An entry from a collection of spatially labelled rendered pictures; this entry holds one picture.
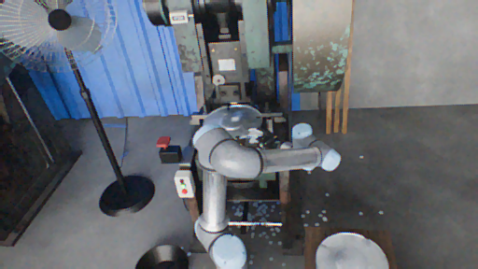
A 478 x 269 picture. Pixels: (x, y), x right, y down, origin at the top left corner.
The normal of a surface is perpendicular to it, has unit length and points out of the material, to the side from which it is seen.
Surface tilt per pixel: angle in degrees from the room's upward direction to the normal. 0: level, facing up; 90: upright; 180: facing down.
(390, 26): 90
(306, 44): 98
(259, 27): 90
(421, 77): 90
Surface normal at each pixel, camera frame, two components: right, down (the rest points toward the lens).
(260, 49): -0.11, 0.61
